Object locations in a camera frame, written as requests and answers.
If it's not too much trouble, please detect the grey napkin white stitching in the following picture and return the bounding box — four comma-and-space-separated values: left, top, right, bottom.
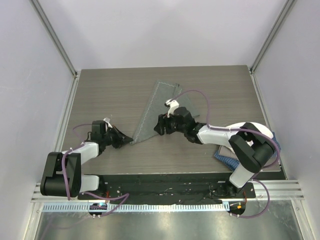
130, 80, 183, 145

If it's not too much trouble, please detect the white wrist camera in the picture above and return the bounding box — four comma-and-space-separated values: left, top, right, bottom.
164, 99, 180, 118
103, 117, 113, 131

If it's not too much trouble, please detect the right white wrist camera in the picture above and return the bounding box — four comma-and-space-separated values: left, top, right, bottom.
164, 99, 180, 118

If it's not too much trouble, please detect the white folded cloth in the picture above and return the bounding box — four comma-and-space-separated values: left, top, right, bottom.
226, 122, 274, 139

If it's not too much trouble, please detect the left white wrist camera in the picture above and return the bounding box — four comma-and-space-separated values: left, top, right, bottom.
103, 117, 113, 131

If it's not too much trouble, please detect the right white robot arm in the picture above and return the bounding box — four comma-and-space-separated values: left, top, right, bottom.
154, 107, 279, 198

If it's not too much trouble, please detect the purple cable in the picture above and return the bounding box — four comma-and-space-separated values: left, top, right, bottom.
171, 88, 280, 220
62, 122, 131, 217

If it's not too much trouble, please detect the beige folded cloth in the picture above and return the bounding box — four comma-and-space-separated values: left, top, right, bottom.
218, 146, 238, 159

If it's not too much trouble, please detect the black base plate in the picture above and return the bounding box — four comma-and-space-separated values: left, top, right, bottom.
77, 173, 256, 204

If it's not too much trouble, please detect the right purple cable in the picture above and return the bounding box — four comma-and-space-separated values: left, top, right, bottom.
171, 88, 280, 220

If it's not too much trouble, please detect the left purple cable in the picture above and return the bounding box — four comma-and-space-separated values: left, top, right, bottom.
62, 122, 131, 217

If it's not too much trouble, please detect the blue checkered cloth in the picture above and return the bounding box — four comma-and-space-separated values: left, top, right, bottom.
214, 131, 281, 171

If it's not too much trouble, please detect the aluminium frame post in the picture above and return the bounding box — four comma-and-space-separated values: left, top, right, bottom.
29, 0, 78, 78
249, 0, 297, 74

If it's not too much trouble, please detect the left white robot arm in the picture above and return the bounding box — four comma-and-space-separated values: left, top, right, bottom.
40, 118, 133, 200

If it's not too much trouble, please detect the right aluminium frame post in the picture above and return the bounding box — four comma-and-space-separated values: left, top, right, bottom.
249, 0, 297, 74

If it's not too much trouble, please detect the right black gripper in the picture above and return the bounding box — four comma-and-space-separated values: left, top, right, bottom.
154, 112, 187, 136

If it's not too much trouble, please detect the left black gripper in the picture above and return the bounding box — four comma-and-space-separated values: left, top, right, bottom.
102, 125, 133, 149

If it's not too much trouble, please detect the left aluminium frame post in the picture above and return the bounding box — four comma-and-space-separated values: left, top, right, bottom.
29, 0, 78, 78

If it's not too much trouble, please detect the slotted cable duct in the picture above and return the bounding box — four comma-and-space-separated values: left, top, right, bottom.
42, 202, 230, 213

